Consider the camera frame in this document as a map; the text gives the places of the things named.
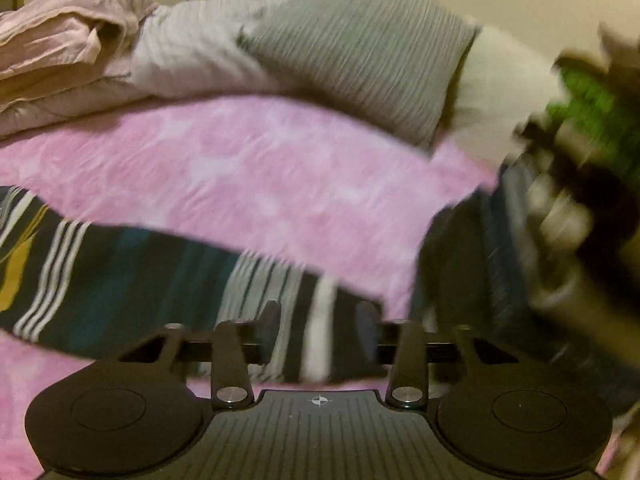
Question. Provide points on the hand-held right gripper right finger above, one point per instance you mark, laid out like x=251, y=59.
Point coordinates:
x=363, y=332

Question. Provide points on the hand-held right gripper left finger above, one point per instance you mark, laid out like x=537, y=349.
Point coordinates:
x=272, y=332

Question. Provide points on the dark striped garment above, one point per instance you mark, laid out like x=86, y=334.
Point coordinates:
x=125, y=285

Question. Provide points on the white pillow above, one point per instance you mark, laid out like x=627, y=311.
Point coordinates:
x=500, y=85

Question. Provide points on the pink rose blanket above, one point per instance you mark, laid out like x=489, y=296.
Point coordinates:
x=280, y=175

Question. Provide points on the grey striped pillow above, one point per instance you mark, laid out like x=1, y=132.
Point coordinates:
x=370, y=50

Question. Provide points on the light grey crumpled sheet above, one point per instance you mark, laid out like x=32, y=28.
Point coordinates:
x=195, y=45

